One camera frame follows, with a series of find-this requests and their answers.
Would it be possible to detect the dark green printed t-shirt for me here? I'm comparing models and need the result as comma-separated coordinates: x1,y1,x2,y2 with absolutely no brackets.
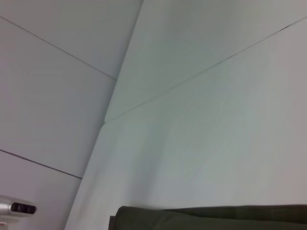
115,204,307,230

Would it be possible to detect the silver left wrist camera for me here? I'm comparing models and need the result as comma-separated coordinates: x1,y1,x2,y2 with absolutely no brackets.
0,195,37,218

